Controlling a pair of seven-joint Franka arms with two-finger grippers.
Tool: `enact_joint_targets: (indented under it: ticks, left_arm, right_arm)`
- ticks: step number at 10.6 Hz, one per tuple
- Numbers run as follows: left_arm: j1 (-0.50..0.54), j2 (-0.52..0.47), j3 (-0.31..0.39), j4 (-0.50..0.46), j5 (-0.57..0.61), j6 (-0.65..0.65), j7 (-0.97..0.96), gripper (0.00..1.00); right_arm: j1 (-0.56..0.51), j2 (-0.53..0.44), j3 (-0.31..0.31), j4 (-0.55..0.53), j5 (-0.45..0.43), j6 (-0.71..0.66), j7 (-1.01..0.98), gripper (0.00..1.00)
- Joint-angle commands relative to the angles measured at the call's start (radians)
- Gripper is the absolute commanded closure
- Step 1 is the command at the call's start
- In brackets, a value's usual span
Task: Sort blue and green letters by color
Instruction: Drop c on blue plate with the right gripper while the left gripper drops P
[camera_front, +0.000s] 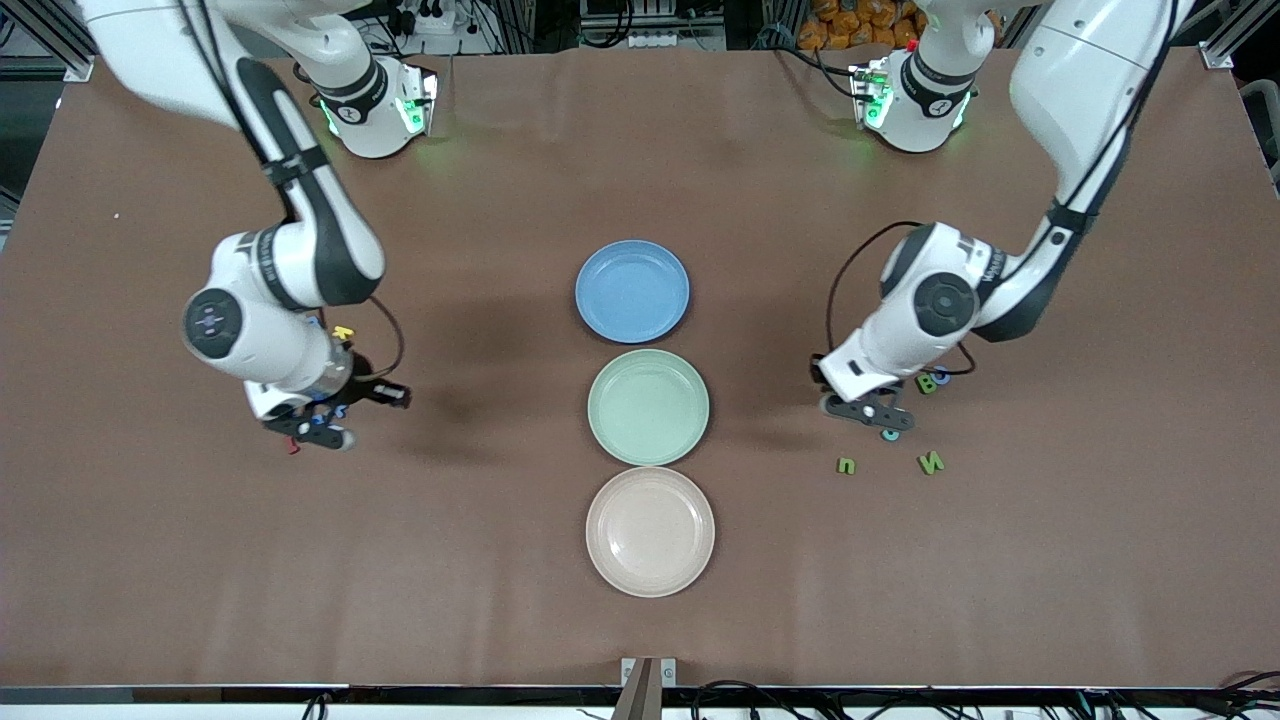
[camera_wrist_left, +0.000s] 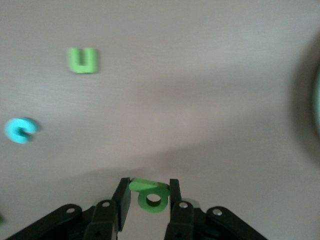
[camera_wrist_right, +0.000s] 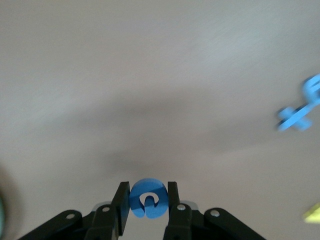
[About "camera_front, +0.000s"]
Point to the green foam letter B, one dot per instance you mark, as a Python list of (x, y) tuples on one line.
[(927, 384)]

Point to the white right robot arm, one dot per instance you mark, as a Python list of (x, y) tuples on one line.
[(300, 260)]

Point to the long white power strip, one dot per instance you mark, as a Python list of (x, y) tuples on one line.
[(675, 40)]

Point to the blue plate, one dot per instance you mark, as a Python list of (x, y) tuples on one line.
[(632, 292)]

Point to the bag of orange packets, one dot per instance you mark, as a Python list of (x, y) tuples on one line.
[(860, 20)]

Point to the green plate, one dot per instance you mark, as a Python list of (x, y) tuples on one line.
[(648, 407)]

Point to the metal clamp bracket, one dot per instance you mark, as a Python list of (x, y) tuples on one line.
[(650, 675)]

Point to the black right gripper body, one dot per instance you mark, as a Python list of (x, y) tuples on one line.
[(366, 389)]

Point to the beige plate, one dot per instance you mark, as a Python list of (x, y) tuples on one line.
[(650, 532)]

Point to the big green letter N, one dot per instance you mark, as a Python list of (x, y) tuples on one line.
[(931, 462)]

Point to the aluminium frame post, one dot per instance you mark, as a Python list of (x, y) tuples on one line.
[(70, 50), (1235, 35)]

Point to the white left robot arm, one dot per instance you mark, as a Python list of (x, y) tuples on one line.
[(940, 300)]

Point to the grey curved frame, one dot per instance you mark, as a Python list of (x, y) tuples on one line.
[(1256, 86)]

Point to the brown table cover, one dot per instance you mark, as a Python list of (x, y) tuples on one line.
[(450, 560)]

